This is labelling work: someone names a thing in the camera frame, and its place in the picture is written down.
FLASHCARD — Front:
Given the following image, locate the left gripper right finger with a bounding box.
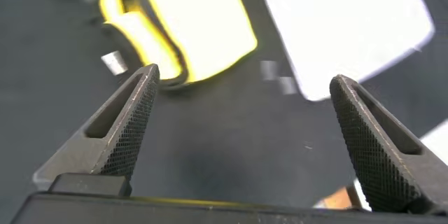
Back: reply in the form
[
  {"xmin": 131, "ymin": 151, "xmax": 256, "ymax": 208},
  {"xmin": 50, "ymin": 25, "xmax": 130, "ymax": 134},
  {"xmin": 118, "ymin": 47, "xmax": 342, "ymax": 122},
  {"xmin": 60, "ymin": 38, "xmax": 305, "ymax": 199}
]
[{"xmin": 329, "ymin": 73, "xmax": 448, "ymax": 215}]

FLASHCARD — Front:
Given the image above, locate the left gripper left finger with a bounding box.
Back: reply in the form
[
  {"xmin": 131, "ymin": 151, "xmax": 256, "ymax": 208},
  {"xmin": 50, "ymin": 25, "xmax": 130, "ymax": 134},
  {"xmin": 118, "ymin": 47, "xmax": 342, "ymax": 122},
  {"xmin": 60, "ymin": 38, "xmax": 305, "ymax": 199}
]
[{"xmin": 32, "ymin": 63, "xmax": 161, "ymax": 197}]

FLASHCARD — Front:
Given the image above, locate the yellow microfibre towel black edge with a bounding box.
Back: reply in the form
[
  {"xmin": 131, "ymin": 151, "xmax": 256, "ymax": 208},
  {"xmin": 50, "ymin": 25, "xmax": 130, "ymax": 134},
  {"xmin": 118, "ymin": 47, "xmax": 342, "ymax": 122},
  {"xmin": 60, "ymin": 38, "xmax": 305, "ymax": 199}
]
[{"xmin": 98, "ymin": 0, "xmax": 259, "ymax": 85}]

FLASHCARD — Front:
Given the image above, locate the grey towel with orange marks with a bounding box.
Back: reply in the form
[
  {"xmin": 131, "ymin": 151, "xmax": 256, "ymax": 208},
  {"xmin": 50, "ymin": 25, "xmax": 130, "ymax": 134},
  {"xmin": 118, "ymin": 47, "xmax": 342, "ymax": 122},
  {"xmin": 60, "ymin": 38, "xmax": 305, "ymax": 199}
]
[{"xmin": 253, "ymin": 0, "xmax": 436, "ymax": 103}]

